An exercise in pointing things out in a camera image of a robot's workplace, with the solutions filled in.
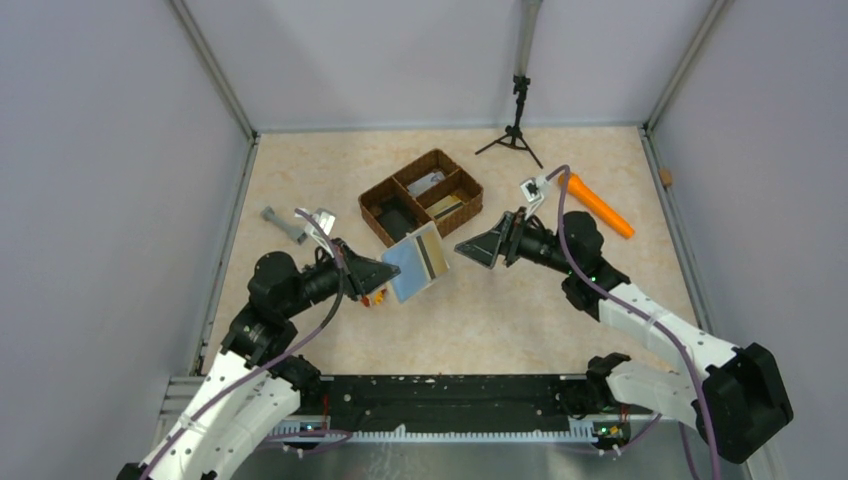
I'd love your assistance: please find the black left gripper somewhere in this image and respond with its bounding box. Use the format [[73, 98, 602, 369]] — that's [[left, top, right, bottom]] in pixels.
[[281, 236, 400, 317]]

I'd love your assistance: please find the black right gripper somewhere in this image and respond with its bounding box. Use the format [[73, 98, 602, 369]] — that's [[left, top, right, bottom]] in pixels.
[[456, 207, 576, 276]]

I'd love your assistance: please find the gold card in basket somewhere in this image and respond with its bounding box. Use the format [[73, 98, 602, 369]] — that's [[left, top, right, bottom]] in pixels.
[[425, 195, 464, 221]]

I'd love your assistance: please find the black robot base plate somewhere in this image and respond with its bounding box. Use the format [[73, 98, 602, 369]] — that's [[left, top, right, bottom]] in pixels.
[[297, 374, 645, 434]]

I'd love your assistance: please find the brown woven basket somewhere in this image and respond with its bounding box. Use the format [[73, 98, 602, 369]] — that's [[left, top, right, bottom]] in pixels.
[[358, 149, 484, 247]]

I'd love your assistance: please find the grey plastic dumbbell toy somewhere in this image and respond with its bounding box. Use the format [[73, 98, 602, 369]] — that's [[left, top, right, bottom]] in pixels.
[[260, 206, 307, 245]]

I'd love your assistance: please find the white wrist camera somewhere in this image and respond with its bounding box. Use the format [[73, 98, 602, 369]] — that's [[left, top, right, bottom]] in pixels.
[[299, 208, 336, 257], [519, 175, 550, 218]]

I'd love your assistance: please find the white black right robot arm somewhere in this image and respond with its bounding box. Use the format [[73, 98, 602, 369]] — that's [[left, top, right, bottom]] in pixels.
[[455, 208, 794, 464]]

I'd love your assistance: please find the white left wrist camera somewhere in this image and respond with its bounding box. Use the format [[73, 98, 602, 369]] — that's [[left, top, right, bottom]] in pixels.
[[299, 208, 336, 257]]

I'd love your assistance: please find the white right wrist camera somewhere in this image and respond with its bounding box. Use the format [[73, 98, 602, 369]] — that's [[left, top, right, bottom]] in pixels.
[[519, 175, 550, 218]]

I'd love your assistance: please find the black item in basket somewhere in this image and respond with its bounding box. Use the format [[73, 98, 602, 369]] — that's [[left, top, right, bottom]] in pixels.
[[377, 200, 417, 242]]

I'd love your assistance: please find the gold credit card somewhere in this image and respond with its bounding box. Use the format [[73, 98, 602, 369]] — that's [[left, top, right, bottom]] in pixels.
[[416, 228, 449, 280]]

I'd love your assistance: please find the black mini tripod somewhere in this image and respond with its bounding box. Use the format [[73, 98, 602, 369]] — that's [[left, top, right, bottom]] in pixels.
[[474, 76, 543, 169]]

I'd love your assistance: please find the silver grey credit card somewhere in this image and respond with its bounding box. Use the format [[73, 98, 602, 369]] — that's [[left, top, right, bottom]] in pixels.
[[407, 170, 446, 197]]

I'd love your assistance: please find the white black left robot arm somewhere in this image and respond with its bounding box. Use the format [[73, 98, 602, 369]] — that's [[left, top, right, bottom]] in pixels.
[[118, 238, 401, 479]]

